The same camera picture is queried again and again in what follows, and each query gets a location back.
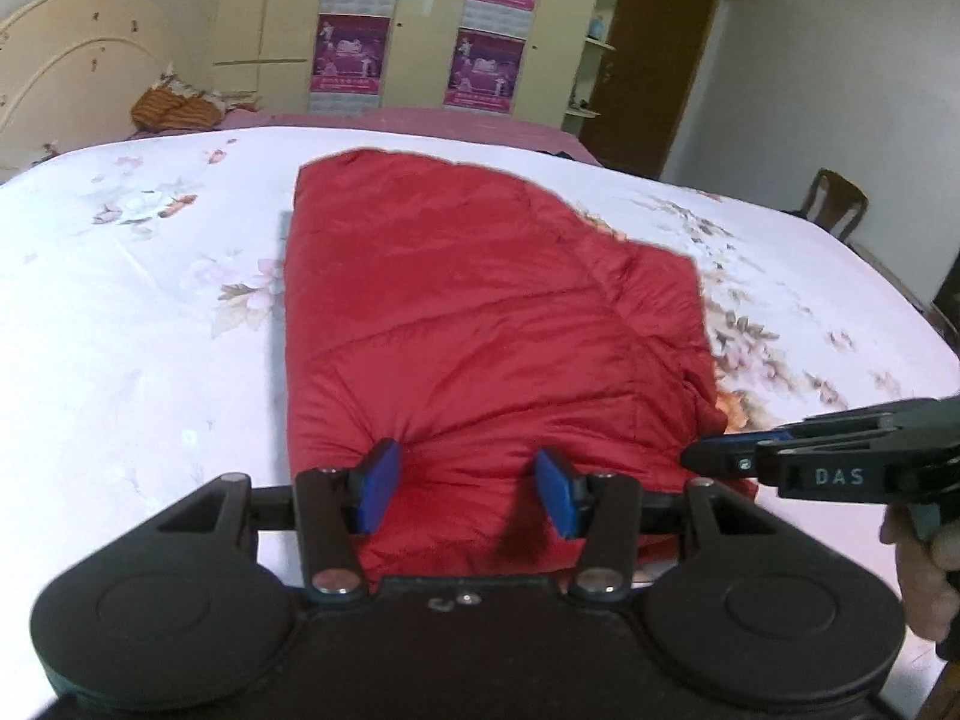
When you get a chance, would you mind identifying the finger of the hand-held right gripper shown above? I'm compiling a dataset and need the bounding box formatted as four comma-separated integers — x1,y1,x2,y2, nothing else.
681,426,796,479

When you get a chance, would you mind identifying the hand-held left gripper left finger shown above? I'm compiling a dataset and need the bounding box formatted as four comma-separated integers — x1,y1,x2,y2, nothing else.
154,439,404,608

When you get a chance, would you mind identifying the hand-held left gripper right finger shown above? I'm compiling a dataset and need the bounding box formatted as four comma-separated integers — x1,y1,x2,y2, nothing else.
534,448,788,605

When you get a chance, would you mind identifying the red puffer jacket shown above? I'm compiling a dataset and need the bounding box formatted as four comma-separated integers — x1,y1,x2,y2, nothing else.
283,150,760,590

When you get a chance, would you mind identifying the person's right hand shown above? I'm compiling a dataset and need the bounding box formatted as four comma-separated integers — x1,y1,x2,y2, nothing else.
881,502,960,647

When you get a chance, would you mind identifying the dark wooden furniture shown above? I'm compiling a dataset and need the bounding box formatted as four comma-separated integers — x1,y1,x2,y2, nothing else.
926,302,960,359

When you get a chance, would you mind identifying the wooden chair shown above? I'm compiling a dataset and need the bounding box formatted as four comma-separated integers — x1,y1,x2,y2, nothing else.
793,168,870,242

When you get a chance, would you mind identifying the white floral quilt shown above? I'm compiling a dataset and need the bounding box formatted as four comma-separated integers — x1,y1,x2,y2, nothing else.
0,126,960,720

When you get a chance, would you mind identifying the pink bed sheet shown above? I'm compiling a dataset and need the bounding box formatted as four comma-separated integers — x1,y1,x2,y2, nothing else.
124,106,602,166

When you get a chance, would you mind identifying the brown wooden door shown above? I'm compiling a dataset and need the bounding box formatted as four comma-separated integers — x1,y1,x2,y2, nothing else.
580,0,725,182

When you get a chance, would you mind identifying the cream corner shelf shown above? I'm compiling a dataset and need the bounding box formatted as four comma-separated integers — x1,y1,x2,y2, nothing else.
562,0,632,121

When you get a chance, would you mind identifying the orange striped pillow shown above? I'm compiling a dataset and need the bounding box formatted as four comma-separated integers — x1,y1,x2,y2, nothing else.
130,75,227,134

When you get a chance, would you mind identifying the cream wardrobe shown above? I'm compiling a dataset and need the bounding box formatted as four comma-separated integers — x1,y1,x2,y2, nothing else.
214,0,612,122

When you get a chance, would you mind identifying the cream headboard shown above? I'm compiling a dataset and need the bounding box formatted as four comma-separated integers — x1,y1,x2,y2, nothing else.
0,0,179,182

